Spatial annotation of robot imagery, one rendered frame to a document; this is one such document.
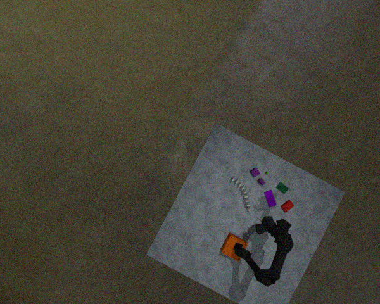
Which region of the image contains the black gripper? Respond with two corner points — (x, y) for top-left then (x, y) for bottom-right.
(255, 220), (280, 236)

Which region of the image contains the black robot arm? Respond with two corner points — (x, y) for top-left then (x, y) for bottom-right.
(234, 216), (293, 287)

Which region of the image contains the green flat rectangular tile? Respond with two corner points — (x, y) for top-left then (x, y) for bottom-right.
(276, 182), (288, 194)

